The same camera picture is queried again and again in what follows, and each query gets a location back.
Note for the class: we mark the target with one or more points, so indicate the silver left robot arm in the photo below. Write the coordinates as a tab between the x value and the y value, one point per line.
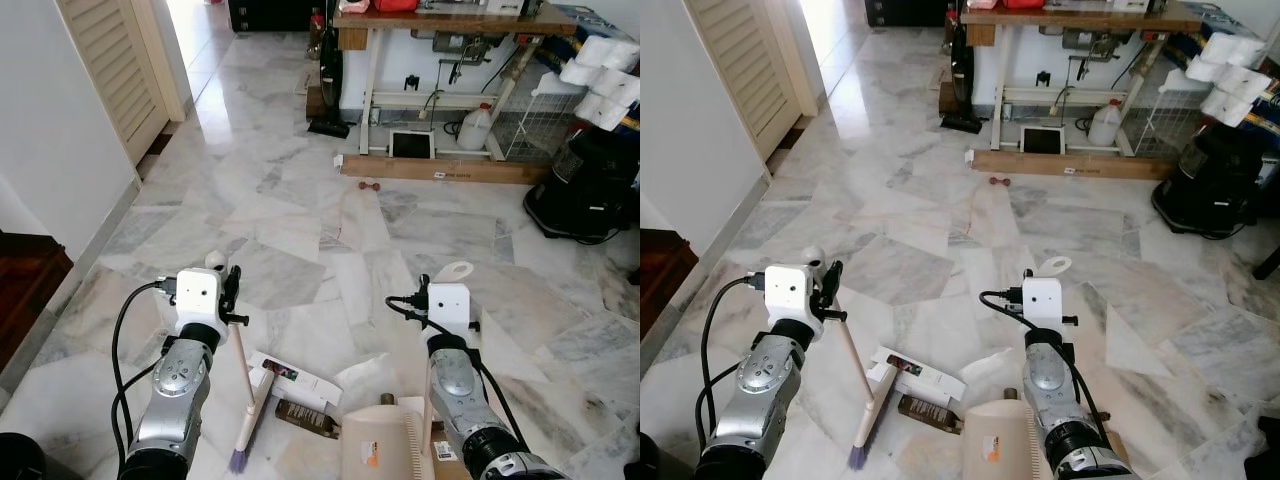
760	400
175	400

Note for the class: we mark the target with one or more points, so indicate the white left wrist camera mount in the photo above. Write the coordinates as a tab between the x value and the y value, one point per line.
198	295
790	292

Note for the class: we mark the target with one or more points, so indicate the long brown cardboard box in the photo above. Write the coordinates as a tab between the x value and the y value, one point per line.
1070	165
450	170

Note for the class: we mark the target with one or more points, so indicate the black left robot foot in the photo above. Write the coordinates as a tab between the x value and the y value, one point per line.
648	462
18	460

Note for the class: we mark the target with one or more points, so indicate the black cabinet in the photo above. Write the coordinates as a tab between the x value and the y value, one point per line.
275	14
905	12

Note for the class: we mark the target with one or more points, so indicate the black upright vacuum cleaner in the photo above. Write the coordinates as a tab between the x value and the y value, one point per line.
962	85
330	90

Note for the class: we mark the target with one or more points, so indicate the wooden table with white legs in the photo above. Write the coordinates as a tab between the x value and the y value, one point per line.
1080	18
450	22

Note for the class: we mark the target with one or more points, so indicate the black robot foot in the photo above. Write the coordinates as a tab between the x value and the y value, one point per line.
18	460
648	462
1266	450

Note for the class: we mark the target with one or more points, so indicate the white tissue roll pack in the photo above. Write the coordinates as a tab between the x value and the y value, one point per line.
1230	75
605	80

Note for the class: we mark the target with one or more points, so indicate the white-framed dark panel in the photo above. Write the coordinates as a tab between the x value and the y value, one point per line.
411	145
1042	140

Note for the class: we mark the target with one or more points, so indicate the red container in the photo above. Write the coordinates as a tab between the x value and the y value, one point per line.
395	5
1024	4

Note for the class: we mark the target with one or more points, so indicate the black floor appliance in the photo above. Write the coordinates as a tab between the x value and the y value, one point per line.
590	190
1215	185

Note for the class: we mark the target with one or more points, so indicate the white plastic jug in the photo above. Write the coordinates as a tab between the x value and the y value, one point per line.
1105	125
477	130

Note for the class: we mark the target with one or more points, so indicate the small brown box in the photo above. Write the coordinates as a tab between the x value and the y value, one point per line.
930	412
305	417

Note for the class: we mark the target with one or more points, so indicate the blue patterned bag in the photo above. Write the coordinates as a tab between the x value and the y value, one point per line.
600	25
1255	25

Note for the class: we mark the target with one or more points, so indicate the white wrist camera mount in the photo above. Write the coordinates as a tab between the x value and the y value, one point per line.
450	310
198	295
790	292
1042	305

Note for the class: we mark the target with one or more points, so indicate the beige broom with purple bristles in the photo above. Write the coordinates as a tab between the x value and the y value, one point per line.
872	420
250	420

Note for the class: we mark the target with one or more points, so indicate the beige louvered door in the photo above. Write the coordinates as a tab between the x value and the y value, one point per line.
745	65
115	70

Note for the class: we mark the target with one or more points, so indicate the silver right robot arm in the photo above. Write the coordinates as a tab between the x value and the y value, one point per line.
455	385
1050	385

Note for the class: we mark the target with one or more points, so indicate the dark wooden step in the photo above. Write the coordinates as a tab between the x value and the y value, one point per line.
25	290
662	275

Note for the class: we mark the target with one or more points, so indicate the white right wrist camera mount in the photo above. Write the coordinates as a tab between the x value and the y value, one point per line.
1042	305
450	310

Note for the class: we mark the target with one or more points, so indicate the black right robot foot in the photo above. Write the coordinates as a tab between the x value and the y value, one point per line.
1266	450

